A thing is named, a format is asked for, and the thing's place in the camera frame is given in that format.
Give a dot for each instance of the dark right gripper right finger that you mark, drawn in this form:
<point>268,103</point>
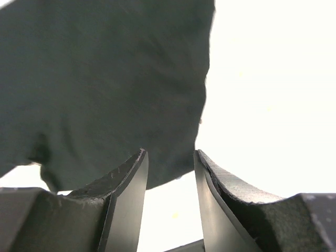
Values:
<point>237,216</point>

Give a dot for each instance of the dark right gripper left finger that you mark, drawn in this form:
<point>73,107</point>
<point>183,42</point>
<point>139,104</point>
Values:
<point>105,215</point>

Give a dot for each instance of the black t shirt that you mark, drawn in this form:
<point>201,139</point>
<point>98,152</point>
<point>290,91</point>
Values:
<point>86,84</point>

